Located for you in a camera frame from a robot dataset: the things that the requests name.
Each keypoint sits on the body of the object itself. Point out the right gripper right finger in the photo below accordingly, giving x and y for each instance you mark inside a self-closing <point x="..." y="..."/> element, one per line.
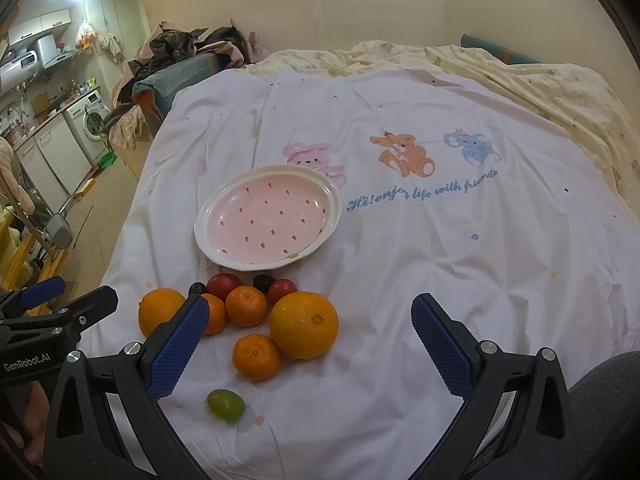
<point x="538" y="439"/>

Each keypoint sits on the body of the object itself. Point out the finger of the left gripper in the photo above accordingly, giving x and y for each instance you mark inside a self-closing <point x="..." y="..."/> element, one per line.
<point x="42" y="292"/>
<point x="67" y="323"/>

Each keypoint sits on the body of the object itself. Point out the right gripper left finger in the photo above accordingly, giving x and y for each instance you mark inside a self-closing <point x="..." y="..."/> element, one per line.
<point x="82" y="437"/>

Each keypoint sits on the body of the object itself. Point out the large orange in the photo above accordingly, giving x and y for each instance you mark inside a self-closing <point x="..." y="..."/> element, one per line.
<point x="304" y="325"/>
<point x="157" y="307"/>

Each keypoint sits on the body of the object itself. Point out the small mandarin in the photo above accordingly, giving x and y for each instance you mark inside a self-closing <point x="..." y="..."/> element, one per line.
<point x="246" y="306"/>
<point x="217" y="315"/>
<point x="256" y="357"/>

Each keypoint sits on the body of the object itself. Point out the small mandarin front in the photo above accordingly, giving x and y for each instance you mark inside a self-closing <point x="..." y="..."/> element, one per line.
<point x="256" y="357"/>

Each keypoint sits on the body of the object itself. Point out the person's left hand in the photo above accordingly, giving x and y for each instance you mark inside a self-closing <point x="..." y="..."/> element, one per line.
<point x="30" y="404"/>

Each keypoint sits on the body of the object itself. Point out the wooden drying rack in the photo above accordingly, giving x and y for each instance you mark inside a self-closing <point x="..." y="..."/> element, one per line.
<point x="23" y="259"/>

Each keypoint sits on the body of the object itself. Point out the green grape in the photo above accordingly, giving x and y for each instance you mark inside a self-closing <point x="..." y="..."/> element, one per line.
<point x="226" y="405"/>

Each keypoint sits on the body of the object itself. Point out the white kitchen cabinet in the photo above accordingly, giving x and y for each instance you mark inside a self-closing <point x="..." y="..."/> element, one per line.
<point x="54" y="161"/>

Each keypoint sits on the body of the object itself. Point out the white washing machine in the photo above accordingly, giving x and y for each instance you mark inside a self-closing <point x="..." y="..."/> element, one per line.
<point x="85" y="117"/>

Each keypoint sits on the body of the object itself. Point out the pink strawberry-pattern plate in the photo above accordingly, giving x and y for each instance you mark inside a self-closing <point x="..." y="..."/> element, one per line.
<point x="268" y="218"/>

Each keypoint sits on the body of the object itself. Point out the white cartoon-print bedsheet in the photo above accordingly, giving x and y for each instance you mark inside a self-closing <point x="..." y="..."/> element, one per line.
<point x="450" y="189"/>

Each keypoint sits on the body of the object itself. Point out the pile of clothes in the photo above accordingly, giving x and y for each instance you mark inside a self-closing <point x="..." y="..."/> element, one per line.
<point x="170" y="61"/>

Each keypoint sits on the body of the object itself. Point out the cream patterned quilt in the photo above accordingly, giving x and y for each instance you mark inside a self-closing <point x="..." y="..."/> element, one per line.
<point x="573" y="97"/>

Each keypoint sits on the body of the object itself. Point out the teal pillow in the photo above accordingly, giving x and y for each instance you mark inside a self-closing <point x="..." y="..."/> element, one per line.
<point x="503" y="54"/>

